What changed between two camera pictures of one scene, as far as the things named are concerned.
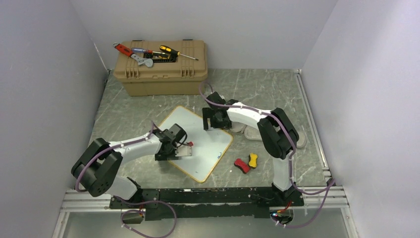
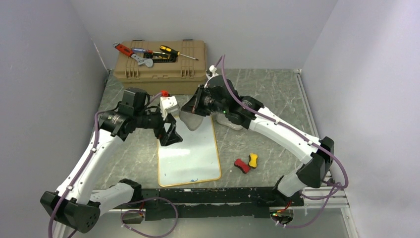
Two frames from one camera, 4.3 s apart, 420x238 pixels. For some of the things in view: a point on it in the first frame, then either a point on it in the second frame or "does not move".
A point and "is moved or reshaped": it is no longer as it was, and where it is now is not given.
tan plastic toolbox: x=169 y=76 does not move
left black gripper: x=171 y=156 to x=171 y=136
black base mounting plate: x=206 y=204 does not move
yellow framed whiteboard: x=208 y=146 is moved or reshaped
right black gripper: x=206 y=113 to x=194 y=104
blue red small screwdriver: x=139 y=50 does not move
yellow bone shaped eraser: x=252 y=158 does not move
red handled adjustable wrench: x=128 y=51 does not move
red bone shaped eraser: x=243 y=166 does not move
